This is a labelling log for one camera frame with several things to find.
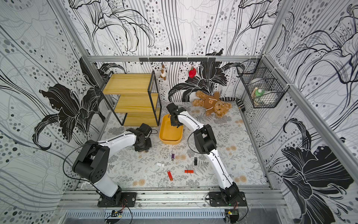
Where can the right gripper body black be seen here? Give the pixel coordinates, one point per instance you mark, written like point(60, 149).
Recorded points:
point(173, 120)

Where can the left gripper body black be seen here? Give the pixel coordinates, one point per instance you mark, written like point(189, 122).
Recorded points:
point(145, 144)

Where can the yellow plastic storage box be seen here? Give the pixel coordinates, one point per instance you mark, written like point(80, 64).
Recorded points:
point(170, 135)

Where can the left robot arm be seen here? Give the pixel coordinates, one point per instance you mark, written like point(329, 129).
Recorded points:
point(92, 160)

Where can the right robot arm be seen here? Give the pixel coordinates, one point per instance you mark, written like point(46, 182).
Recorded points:
point(206, 144)

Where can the small black connector box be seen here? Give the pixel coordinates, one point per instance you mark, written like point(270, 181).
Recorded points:
point(232, 216)

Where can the small hanging plush toy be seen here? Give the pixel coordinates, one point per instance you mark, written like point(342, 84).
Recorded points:
point(163, 72)

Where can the red hanging strawberry toy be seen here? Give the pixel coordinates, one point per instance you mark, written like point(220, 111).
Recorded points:
point(192, 72)

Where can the brown teddy bear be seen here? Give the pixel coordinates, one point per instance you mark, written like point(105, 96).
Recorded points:
point(212, 104)

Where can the striped plush tail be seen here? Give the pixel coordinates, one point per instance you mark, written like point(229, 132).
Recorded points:
point(237, 101)

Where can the green white bottle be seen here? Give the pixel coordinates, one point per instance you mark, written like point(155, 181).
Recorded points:
point(257, 95)

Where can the wooden shelf black frame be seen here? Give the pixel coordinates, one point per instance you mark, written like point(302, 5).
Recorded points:
point(138, 98)

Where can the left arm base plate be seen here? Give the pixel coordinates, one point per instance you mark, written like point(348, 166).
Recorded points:
point(120, 199)

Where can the black hook rail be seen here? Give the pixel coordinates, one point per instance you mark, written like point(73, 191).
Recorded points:
point(177, 59)

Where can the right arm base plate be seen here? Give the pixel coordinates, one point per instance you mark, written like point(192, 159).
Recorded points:
point(215, 200)

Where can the black wire basket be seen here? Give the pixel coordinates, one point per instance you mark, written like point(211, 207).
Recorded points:
point(255, 73)

